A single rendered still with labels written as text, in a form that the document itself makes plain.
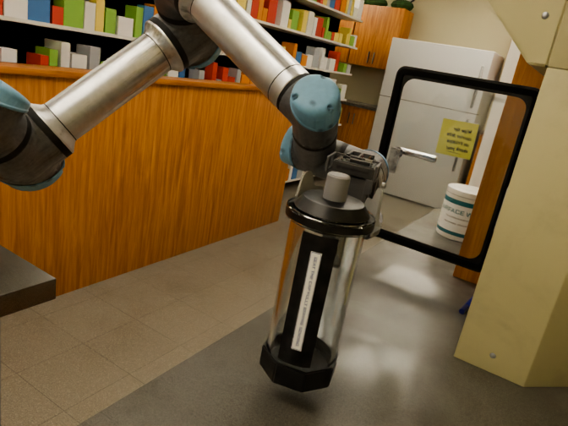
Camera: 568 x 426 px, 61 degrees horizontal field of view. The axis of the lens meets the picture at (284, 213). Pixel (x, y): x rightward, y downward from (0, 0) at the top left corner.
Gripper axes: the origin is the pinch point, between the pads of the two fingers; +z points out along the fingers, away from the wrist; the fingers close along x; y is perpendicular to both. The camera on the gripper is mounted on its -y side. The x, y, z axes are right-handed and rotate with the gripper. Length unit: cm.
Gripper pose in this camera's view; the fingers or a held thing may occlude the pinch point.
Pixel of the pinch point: (328, 227)
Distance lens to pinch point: 59.8
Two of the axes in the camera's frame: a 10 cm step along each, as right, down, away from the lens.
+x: 9.4, 2.5, -2.4
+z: -2.9, 2.3, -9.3
